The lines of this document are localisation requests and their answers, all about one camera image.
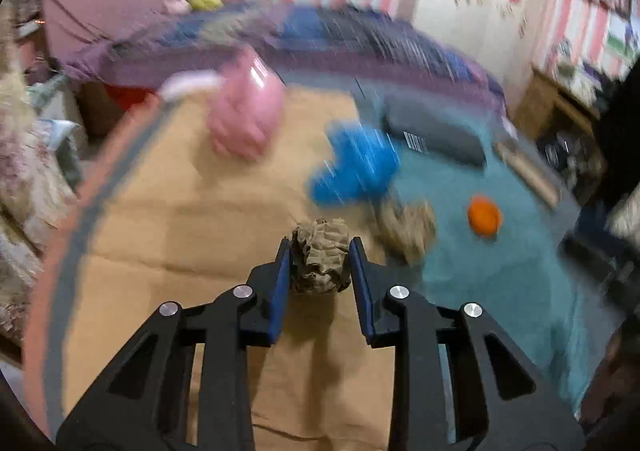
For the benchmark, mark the orange round object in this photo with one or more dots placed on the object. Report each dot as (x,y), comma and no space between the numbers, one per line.
(484,217)

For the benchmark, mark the striped blanket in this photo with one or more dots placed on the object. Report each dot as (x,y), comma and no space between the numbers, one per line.
(325,36)

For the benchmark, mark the purple bed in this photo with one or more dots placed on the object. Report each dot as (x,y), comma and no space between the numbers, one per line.
(100,11)

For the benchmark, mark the dark grey box with barcode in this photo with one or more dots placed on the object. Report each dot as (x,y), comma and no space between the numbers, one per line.
(440,133)

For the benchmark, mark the wooden desk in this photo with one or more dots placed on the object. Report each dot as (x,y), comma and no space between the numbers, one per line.
(545,101)

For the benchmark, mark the pink plastic bag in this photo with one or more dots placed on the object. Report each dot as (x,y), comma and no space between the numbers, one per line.
(245,116)

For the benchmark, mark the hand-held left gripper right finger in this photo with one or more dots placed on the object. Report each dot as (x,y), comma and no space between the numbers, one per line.
(362,291)

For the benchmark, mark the dark bag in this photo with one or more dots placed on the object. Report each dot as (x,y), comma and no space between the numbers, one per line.
(570,156)

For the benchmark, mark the white wardrobe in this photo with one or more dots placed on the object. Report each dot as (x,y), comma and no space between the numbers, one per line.
(450,31)

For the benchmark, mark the pale plastic bag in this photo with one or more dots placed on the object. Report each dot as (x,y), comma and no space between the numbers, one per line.
(62,141)

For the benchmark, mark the pink plush toy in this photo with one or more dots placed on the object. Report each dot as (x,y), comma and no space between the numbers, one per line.
(176,6)

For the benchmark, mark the small cardboard piece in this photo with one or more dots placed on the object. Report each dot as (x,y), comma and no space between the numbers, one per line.
(530,173)

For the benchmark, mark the tan cardboard sheet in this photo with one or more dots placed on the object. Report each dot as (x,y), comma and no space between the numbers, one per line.
(175,231)

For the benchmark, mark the floral beige cloth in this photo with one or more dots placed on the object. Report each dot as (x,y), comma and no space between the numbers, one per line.
(25,181)

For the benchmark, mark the small wall poster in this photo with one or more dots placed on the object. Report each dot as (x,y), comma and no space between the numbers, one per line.
(622,38)

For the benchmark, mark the yellow plush toy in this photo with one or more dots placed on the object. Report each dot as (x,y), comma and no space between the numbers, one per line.
(206,1)

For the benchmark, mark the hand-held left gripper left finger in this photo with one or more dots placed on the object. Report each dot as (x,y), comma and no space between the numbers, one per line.
(280,291)

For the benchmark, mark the black hanging clothing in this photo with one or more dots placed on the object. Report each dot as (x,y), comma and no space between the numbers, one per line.
(620,131)

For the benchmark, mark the teal rug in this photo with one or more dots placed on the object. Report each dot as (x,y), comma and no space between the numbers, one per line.
(475,281)

